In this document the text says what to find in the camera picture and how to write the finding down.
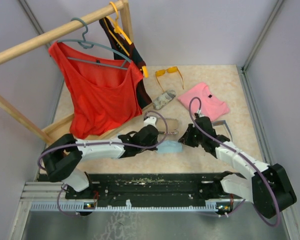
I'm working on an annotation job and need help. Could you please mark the square blue cleaning cloth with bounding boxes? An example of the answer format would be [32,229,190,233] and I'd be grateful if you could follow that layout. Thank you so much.
[156,140,183,154]

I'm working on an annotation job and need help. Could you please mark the grey-framed sunglasses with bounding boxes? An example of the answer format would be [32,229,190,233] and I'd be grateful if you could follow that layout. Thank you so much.
[212,120,233,142]

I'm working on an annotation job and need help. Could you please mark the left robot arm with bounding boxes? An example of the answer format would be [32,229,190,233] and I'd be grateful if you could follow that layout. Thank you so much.
[41,125,159,199]

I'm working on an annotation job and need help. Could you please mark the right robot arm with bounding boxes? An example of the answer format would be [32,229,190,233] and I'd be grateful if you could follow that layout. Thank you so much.
[178,116,297,219]

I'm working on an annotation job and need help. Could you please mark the orange sunglasses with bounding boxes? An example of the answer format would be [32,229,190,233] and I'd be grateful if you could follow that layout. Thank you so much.
[155,66,185,92]

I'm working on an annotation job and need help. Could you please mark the folded pink t-shirt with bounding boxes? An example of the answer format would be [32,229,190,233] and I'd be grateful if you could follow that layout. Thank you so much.
[177,82,230,121]

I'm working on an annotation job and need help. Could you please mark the grey patterned glasses case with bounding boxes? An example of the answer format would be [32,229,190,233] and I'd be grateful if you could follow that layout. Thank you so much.
[153,89,177,110]

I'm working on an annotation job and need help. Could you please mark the red tank top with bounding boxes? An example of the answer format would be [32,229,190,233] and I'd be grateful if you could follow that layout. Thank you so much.
[48,42,143,139]

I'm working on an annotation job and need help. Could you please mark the dark navy maroon garment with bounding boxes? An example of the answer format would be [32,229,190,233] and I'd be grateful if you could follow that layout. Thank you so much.
[99,17,152,109]

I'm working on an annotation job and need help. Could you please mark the wooden clothes rack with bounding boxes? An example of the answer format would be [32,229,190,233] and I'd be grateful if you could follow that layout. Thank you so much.
[0,0,153,145]

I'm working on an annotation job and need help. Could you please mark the yellow clothes hanger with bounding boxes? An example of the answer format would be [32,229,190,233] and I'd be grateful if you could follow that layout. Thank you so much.
[106,1,149,78]

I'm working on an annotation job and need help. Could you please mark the grey-blue clothes hanger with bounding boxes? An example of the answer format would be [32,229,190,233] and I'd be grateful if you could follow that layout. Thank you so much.
[57,17,132,70]

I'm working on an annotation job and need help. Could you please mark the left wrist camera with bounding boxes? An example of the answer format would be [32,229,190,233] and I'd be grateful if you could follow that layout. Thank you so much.
[143,116,157,128]

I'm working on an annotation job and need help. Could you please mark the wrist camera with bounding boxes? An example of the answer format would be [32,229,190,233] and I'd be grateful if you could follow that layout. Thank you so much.
[143,116,157,128]
[194,113,207,122]

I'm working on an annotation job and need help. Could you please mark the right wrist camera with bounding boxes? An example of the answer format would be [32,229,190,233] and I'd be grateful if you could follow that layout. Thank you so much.
[194,113,207,122]

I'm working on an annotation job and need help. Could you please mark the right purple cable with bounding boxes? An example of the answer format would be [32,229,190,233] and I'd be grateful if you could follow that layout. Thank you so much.
[188,96,282,228]

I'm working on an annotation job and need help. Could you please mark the purple cable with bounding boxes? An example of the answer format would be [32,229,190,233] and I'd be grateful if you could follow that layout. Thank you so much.
[188,96,282,228]
[37,110,169,218]

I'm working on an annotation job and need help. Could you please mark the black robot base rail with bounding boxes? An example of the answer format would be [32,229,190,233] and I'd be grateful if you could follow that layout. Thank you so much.
[23,172,290,216]

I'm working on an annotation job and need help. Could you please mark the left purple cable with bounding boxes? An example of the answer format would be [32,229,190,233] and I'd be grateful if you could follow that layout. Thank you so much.
[37,110,169,218]

